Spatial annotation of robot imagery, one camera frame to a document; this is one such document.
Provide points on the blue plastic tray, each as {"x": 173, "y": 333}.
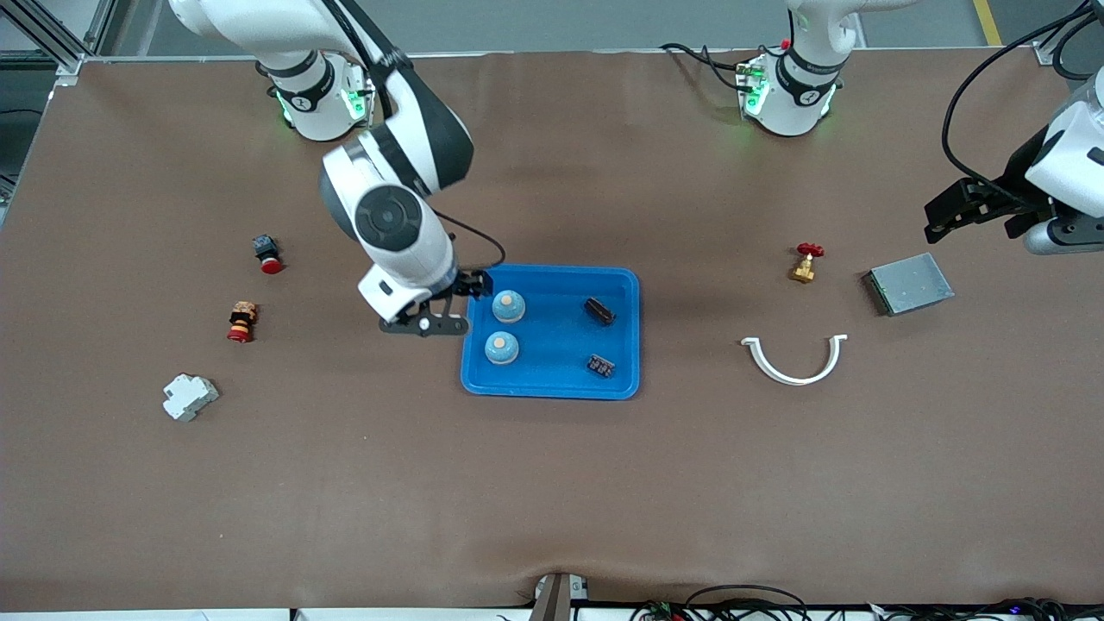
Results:
{"x": 552, "y": 379}

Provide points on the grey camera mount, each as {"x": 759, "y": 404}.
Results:
{"x": 552, "y": 599}

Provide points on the aluminium frame profile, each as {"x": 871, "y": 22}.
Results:
{"x": 69, "y": 62}

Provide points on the red button black switch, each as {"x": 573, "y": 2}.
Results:
{"x": 267, "y": 254}

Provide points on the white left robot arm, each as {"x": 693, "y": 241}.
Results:
{"x": 789, "y": 103}

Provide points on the grey metal box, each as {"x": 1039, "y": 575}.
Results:
{"x": 908, "y": 284}

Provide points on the red yellow emergency stop button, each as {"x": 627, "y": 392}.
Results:
{"x": 241, "y": 321}

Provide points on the dark brown electrolytic capacitor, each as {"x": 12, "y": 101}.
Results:
{"x": 599, "y": 310}

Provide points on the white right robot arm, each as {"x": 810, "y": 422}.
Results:
{"x": 388, "y": 216}

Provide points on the white circuit breaker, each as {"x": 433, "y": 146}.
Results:
{"x": 190, "y": 397}

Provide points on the black printed electrolytic capacitor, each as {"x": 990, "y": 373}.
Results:
{"x": 601, "y": 366}

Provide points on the brown table mat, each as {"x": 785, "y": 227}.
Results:
{"x": 552, "y": 483}

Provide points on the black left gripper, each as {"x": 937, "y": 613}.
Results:
{"x": 1016, "y": 175}

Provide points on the metal corner bracket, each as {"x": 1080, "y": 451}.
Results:
{"x": 1050, "y": 54}

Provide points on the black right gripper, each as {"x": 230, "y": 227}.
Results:
{"x": 467, "y": 284}

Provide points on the scratched blue call bell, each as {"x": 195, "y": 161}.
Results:
{"x": 501, "y": 347}

